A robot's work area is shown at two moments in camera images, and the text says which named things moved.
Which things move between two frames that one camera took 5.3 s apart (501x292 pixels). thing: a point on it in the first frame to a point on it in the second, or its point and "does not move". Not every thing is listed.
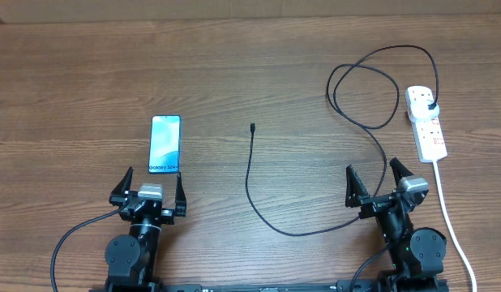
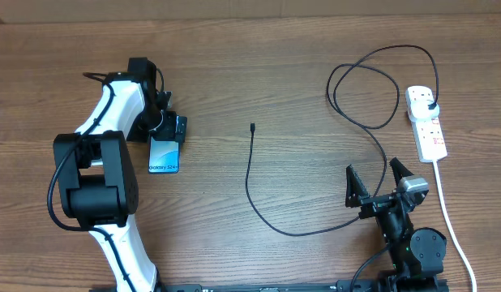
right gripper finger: [400, 169] does not move
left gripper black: [117, 196] to [168, 131]
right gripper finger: [355, 190] does not move
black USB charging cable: [366, 128] does not move
